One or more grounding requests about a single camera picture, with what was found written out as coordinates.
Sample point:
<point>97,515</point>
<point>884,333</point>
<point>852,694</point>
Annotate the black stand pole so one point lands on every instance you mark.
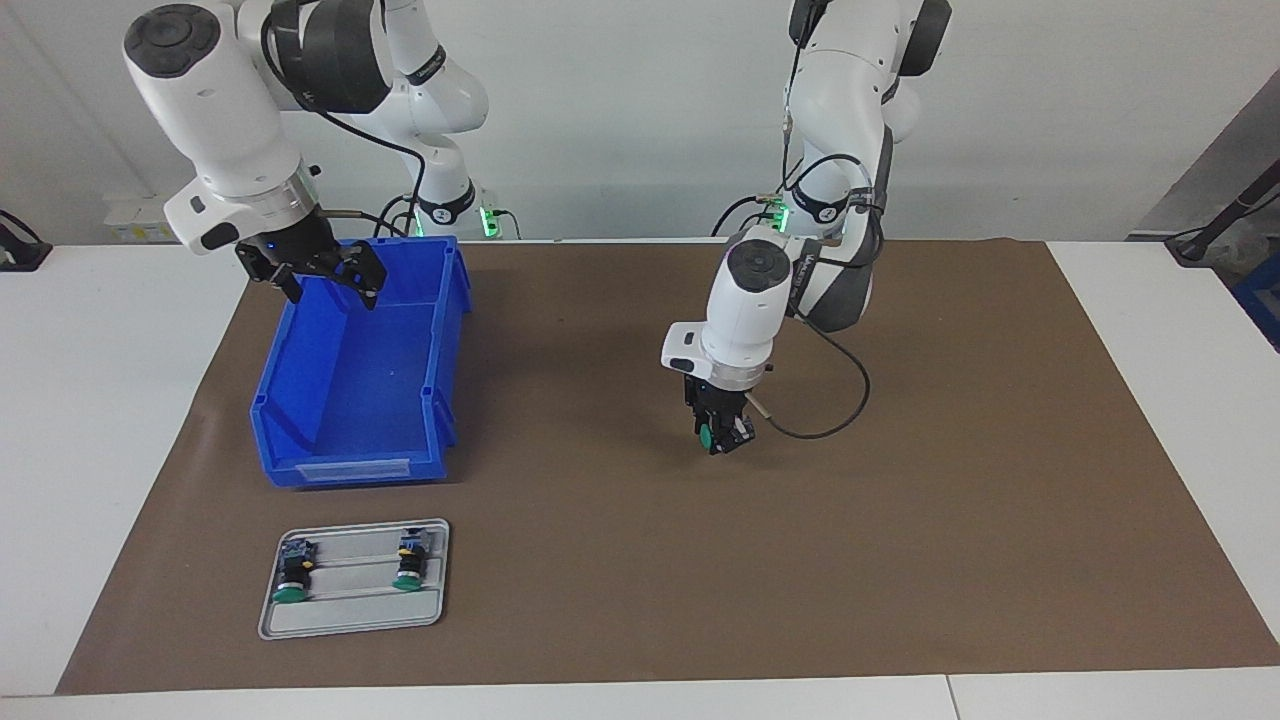
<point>1230,215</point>

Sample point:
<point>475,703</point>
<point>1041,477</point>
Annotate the green push button switch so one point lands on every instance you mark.
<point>706,437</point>

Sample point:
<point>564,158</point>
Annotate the grey metal tray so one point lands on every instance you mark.
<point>350,615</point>

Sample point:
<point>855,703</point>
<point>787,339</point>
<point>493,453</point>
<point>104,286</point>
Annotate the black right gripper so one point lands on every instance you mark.
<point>295,245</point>

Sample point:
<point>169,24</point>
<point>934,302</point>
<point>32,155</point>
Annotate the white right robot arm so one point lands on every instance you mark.
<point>220,110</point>

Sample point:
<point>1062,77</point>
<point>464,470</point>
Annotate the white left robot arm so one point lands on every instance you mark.
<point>850,90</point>

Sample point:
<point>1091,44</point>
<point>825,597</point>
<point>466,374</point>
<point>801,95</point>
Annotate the brown table mat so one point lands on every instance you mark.
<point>800,560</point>

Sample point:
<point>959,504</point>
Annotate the green push button yellow terminal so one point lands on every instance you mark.
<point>408,575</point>

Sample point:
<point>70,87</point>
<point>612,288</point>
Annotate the green push button silver terminal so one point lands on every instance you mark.
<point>290,590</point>

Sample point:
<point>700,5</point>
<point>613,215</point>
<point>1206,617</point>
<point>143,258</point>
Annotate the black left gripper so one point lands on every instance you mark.
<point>715,400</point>

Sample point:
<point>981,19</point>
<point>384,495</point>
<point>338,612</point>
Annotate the blue plastic storage bin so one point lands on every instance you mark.
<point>350,400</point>

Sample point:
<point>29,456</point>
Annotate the blue crate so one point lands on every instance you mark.
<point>1262,300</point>

